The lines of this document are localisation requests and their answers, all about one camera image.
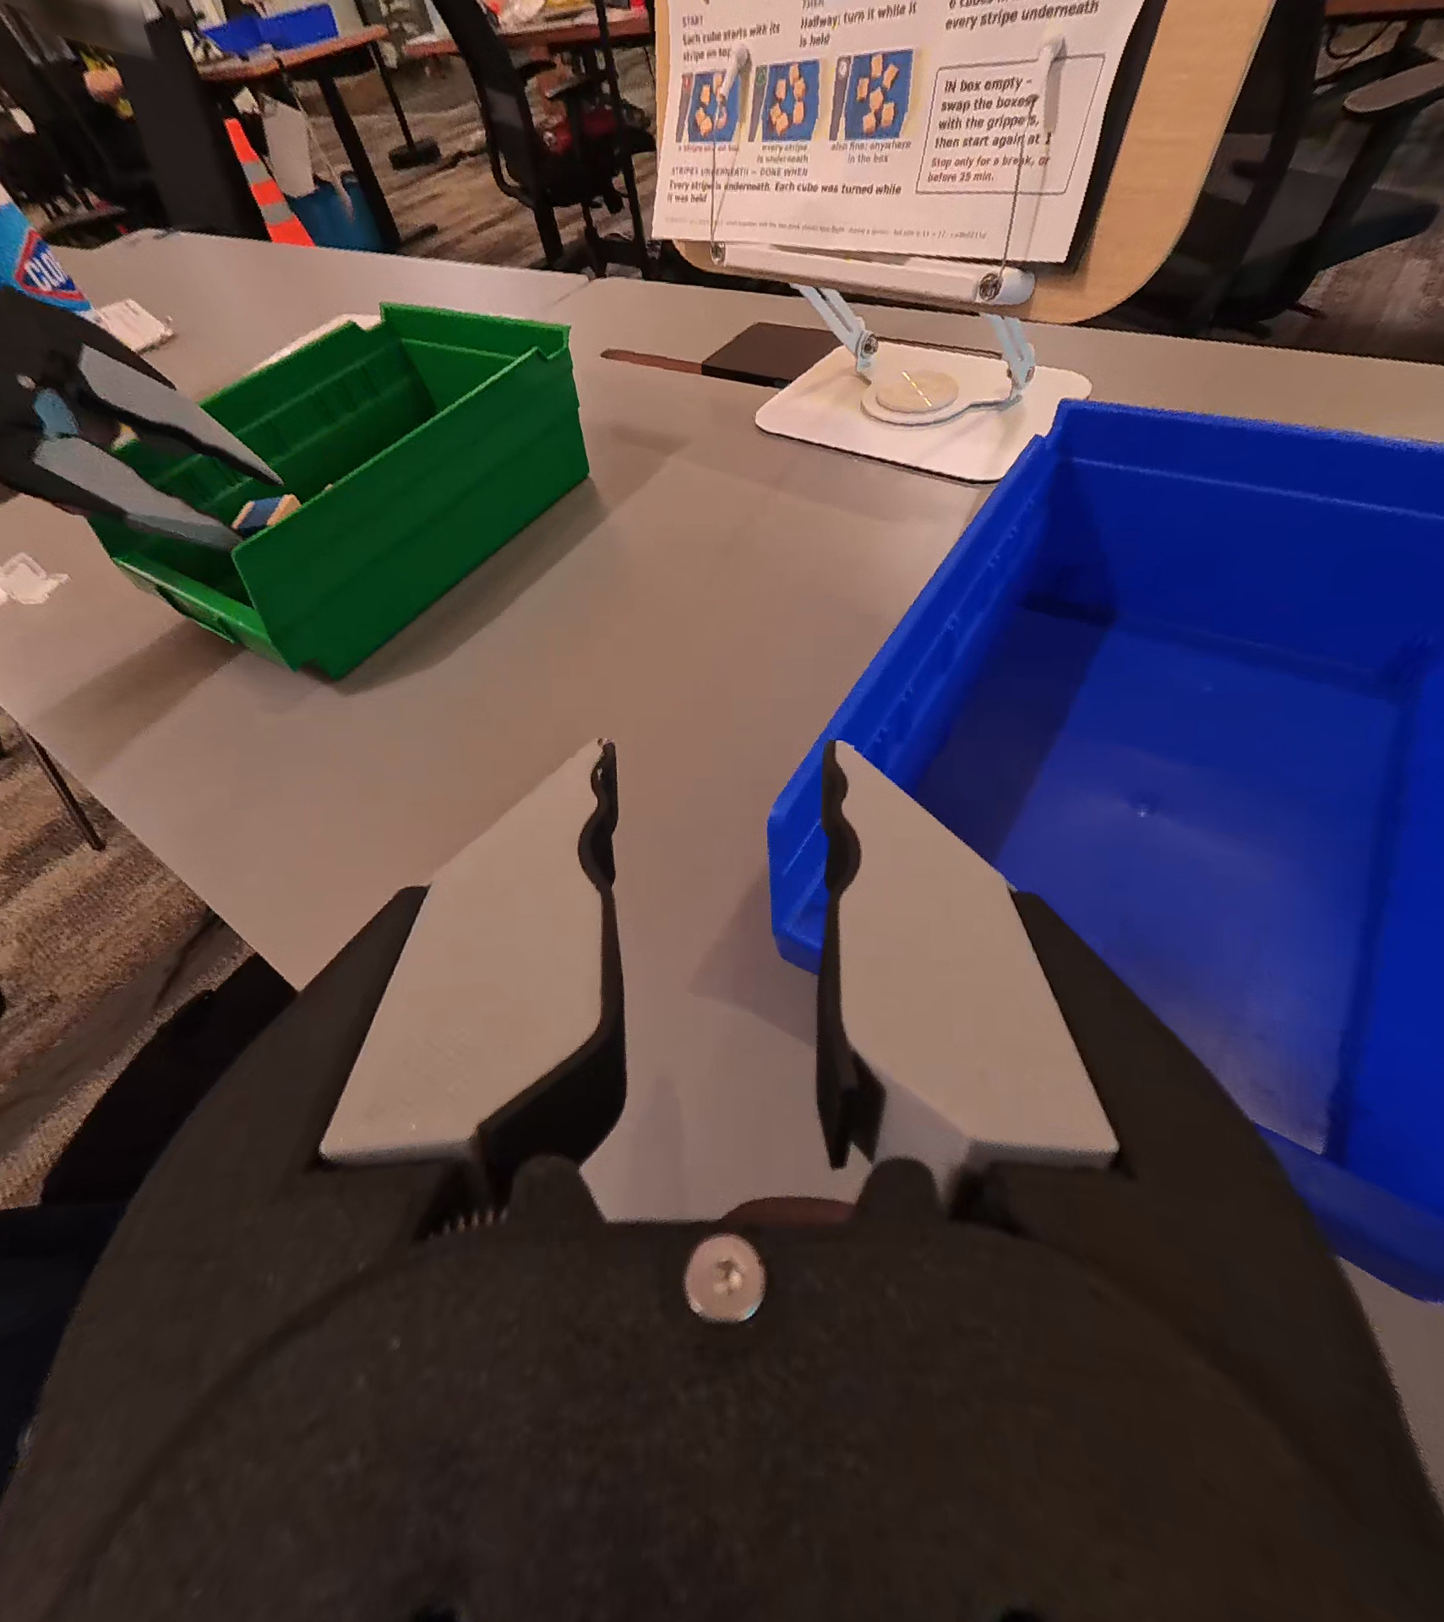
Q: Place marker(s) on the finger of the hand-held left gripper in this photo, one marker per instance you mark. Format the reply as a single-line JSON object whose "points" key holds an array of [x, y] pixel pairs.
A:
{"points": [[153, 405], [115, 489]]}

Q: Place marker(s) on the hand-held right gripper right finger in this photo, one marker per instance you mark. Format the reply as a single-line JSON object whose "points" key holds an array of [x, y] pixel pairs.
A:
{"points": [[965, 1012]]}

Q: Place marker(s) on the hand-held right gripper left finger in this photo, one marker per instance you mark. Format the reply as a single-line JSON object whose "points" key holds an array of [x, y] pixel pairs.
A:
{"points": [[482, 1012]]}

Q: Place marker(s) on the wooden cube with blue tape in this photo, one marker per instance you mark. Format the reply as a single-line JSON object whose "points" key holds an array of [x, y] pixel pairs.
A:
{"points": [[266, 512]]}

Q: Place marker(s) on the green plastic bin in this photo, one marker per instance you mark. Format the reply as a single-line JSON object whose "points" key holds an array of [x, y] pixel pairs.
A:
{"points": [[443, 507]]}

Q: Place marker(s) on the blue plastic bin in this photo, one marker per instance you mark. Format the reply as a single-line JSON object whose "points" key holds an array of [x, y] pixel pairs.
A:
{"points": [[1179, 759]]}

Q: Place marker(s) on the small white packet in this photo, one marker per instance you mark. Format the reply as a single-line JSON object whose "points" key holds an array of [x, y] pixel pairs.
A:
{"points": [[139, 322]]}

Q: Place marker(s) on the white blue wipes canister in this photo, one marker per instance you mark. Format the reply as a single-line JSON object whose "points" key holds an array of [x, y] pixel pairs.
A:
{"points": [[25, 255]]}

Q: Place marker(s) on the clear plastic scrap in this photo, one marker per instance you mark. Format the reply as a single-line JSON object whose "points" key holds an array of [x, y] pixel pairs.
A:
{"points": [[12, 588]]}

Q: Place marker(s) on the orange traffic cone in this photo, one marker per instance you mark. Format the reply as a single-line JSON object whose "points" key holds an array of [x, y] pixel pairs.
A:
{"points": [[274, 192]]}

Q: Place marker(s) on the blue bucket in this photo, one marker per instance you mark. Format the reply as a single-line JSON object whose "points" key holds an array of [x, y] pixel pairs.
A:
{"points": [[336, 215]]}

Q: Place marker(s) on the black pillar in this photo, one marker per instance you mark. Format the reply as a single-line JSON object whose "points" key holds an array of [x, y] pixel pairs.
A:
{"points": [[197, 127]]}

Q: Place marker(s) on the small blue tray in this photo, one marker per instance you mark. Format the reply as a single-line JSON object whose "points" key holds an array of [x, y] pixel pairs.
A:
{"points": [[280, 28]]}

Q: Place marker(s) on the black office chair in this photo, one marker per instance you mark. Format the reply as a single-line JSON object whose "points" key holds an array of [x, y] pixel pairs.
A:
{"points": [[508, 102], [1418, 90]]}

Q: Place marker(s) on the white book stand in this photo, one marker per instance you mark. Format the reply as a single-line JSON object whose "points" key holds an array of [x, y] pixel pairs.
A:
{"points": [[824, 413]]}

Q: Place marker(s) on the black flat plate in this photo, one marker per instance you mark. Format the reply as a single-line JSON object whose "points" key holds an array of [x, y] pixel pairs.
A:
{"points": [[772, 355]]}

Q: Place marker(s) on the printed instruction sheet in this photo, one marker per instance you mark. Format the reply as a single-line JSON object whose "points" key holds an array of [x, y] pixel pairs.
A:
{"points": [[1014, 127]]}

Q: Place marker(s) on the pale wooden display board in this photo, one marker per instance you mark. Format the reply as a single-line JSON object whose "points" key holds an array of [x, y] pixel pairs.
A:
{"points": [[1193, 152]]}

